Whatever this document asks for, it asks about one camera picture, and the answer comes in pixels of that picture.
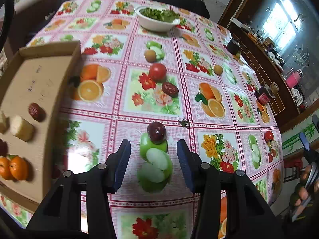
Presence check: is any person's right hand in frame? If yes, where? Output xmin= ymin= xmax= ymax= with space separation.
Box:
xmin=289 ymin=165 xmax=318 ymax=207

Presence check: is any pale cut sugarcane chunk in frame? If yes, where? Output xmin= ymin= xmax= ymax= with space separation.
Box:
xmin=10 ymin=115 xmax=34 ymax=142

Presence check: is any brown round longan fruit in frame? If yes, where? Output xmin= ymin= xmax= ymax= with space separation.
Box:
xmin=144 ymin=50 xmax=157 ymax=63

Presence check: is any brown armchair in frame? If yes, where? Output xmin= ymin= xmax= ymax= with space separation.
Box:
xmin=4 ymin=0 xmax=61 ymax=58

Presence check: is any white salad bowl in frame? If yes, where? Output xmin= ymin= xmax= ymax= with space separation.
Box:
xmin=135 ymin=5 xmax=181 ymax=32

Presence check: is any small red cherry tomato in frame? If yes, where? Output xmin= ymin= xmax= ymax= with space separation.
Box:
xmin=264 ymin=131 xmax=274 ymax=143

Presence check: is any fruit pattern tablecloth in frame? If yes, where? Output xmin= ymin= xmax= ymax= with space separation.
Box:
xmin=1 ymin=0 xmax=283 ymax=238

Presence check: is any black cup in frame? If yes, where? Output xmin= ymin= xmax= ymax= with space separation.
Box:
xmin=226 ymin=39 xmax=241 ymax=56

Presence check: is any red jar with lid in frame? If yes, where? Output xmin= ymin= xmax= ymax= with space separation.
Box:
xmin=255 ymin=82 xmax=280 ymax=106

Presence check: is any wooden sideboard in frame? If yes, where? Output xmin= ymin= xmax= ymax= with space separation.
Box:
xmin=219 ymin=0 xmax=318 ymax=132

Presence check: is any pink bottle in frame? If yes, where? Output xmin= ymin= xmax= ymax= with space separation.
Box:
xmin=286 ymin=70 xmax=303 ymax=89

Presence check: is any shallow cardboard box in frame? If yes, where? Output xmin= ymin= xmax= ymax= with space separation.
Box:
xmin=1 ymin=41 xmax=81 ymax=205

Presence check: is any orange mandarin with leaf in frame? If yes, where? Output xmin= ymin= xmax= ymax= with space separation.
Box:
xmin=8 ymin=155 xmax=29 ymax=181

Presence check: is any wrinkled red jujube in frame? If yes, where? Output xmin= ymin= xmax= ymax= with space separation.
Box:
xmin=162 ymin=81 xmax=179 ymax=98
xmin=28 ymin=103 xmax=46 ymax=122

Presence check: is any dark red plum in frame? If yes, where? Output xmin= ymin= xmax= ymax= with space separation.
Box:
xmin=0 ymin=139 xmax=8 ymax=157
xmin=147 ymin=121 xmax=166 ymax=144

